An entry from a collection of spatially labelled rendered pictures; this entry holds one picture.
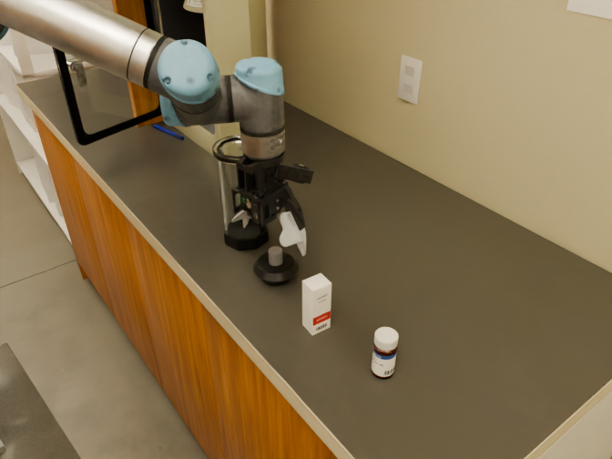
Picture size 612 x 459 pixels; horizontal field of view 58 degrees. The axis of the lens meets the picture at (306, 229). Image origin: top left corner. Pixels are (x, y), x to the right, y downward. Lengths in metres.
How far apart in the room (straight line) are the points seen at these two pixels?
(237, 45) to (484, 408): 1.01
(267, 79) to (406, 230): 0.56
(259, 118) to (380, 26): 0.74
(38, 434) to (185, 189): 0.72
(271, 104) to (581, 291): 0.71
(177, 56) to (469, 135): 0.86
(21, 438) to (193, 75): 0.59
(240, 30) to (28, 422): 0.98
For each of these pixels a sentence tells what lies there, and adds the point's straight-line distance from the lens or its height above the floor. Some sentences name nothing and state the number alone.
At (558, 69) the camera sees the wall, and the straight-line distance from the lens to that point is 1.26.
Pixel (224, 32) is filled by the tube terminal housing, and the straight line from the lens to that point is 1.44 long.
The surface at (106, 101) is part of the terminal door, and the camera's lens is 1.64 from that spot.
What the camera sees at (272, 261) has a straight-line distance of 1.09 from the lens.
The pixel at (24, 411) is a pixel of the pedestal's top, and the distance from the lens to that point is 1.00.
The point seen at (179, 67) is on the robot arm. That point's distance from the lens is 0.74.
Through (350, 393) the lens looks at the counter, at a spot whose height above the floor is 0.94.
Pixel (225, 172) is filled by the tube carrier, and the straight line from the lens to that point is 1.11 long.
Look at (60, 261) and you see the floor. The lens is 2.94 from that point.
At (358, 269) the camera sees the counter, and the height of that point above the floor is 0.94.
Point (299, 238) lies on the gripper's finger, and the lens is 1.01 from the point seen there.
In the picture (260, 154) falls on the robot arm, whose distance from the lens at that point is 0.92.
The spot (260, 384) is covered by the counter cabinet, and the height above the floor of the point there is 0.79.
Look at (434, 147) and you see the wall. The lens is 1.51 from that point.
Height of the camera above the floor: 1.66
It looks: 35 degrees down
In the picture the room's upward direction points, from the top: straight up
